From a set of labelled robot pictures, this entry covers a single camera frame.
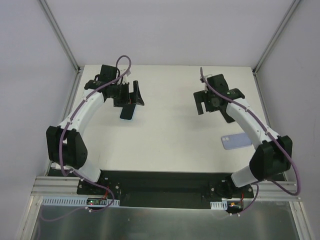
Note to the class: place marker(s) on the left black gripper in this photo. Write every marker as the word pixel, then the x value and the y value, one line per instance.
pixel 125 94

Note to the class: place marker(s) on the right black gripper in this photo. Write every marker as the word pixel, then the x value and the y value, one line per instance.
pixel 203 100

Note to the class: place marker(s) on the black smartphone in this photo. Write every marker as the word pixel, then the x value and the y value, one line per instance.
pixel 127 112
pixel 226 117

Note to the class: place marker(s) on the lavender phone case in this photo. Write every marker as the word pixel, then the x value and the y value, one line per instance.
pixel 236 141

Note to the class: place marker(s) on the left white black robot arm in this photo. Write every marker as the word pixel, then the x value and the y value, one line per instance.
pixel 65 143

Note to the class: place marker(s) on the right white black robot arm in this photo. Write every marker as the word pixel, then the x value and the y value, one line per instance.
pixel 272 152

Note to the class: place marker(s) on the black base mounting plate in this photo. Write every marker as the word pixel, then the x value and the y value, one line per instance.
pixel 172 190

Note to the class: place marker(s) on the right white cable duct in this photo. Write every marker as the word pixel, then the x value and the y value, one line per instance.
pixel 219 205

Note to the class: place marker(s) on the white cable duct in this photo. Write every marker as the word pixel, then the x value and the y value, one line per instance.
pixel 219 205
pixel 66 201

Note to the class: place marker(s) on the left aluminium frame post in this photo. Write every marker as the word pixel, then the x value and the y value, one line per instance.
pixel 59 34

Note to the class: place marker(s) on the aluminium frame post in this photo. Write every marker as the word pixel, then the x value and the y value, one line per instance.
pixel 276 35
pixel 59 34

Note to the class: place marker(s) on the right aluminium frame post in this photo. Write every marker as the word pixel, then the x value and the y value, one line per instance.
pixel 276 35

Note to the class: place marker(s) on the front aluminium rail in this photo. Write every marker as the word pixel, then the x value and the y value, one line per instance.
pixel 67 187

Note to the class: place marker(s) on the left white cable duct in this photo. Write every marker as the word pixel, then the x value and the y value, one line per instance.
pixel 66 201

